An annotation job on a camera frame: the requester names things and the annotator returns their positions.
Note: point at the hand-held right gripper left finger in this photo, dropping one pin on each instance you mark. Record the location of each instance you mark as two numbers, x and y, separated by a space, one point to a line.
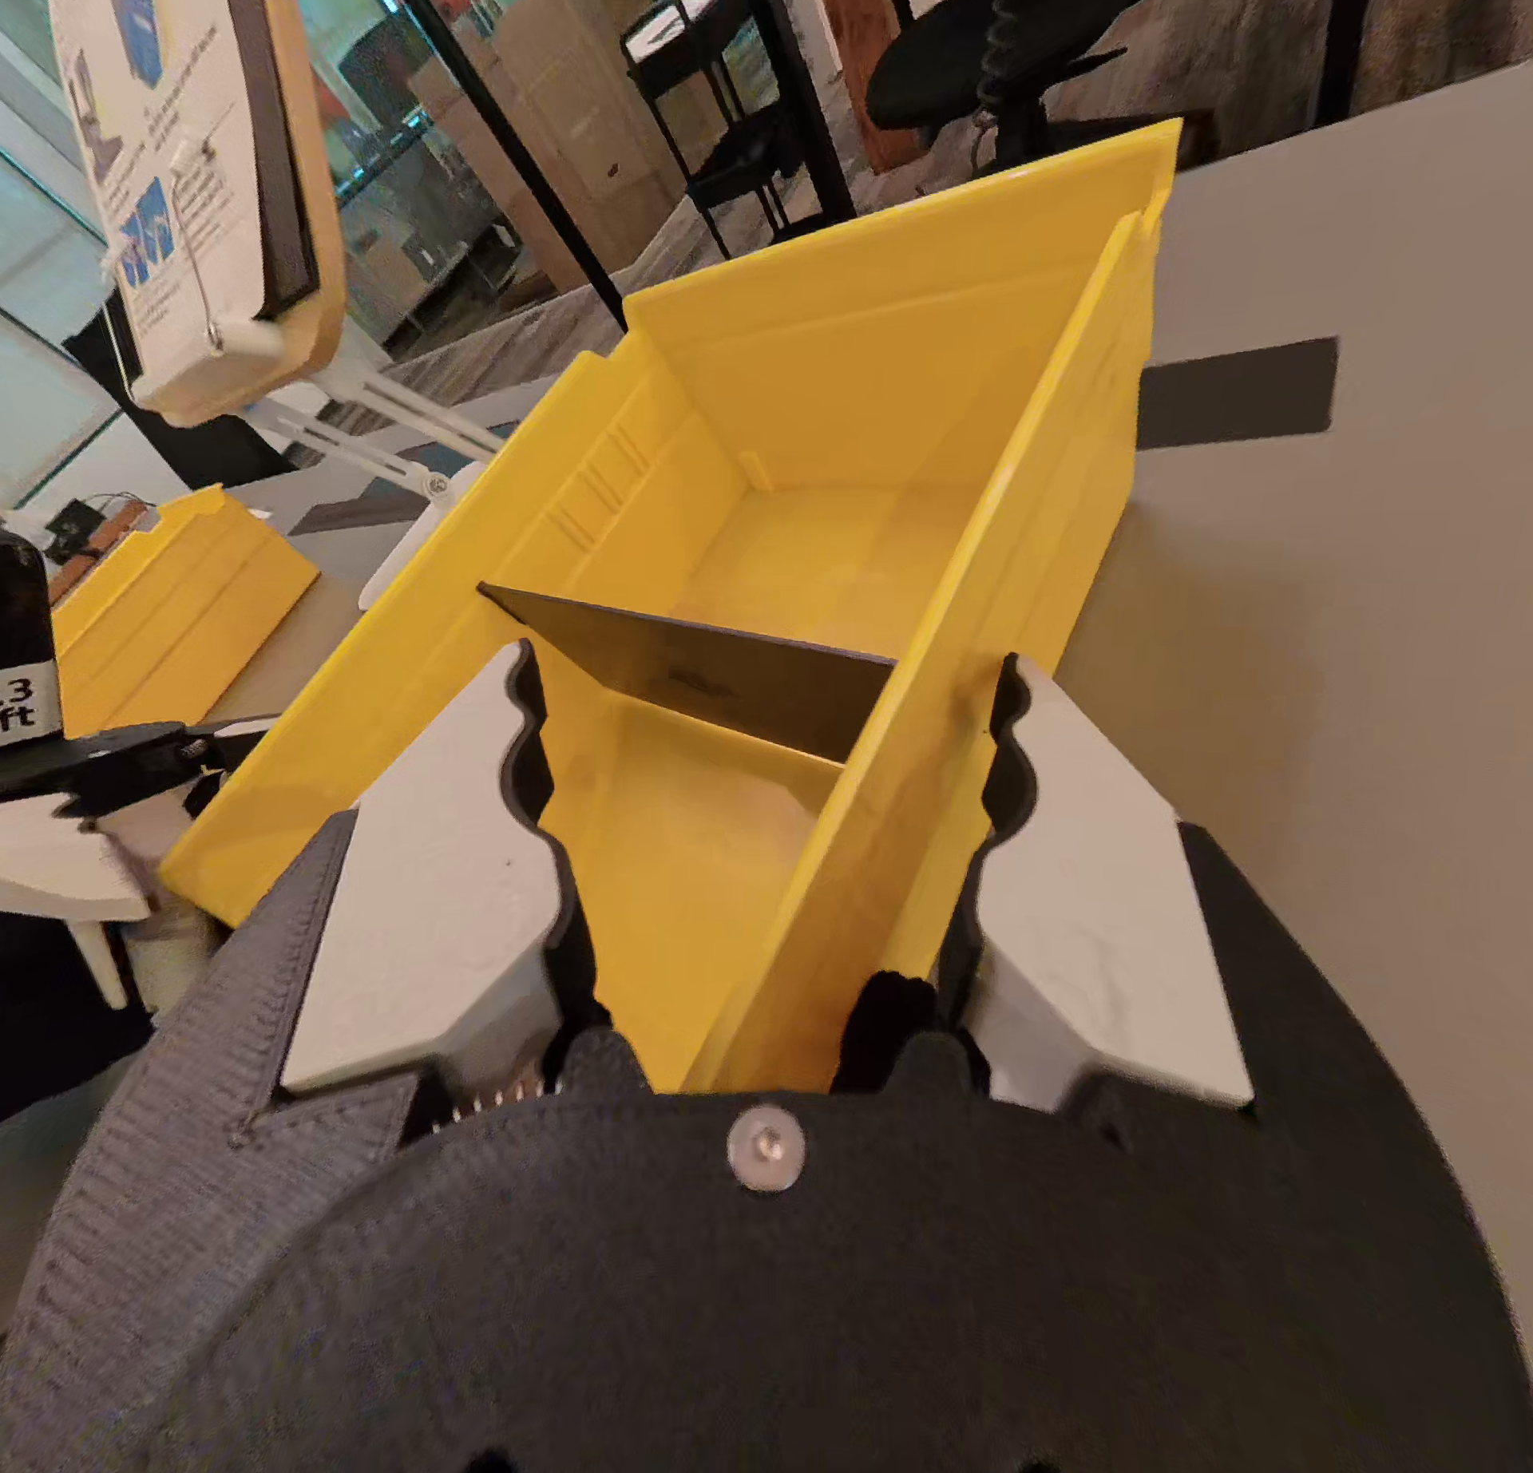
421 897

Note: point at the tan cardboard box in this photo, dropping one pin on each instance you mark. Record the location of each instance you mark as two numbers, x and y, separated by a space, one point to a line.
575 120

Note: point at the yellow plastic bin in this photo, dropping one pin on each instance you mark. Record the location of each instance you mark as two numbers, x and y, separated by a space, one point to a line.
181 611
838 394

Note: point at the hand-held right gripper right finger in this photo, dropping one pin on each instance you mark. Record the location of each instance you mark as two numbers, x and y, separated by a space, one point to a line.
1103 897

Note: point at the black charger device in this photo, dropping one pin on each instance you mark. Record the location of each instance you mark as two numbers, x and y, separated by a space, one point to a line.
84 526

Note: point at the wooden stand board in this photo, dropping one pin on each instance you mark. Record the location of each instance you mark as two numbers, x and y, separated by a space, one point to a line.
326 180

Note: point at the black bin divider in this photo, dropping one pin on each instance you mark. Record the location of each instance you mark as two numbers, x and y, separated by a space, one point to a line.
720 682

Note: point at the black office chair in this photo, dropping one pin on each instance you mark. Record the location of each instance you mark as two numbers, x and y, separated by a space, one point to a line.
1018 60

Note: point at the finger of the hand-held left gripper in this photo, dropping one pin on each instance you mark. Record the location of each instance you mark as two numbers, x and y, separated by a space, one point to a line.
181 945
61 862

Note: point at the black tape strip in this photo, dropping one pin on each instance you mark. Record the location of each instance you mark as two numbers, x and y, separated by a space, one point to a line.
1246 392

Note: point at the black stand pole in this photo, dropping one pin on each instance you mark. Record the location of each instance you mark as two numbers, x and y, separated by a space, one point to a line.
498 131

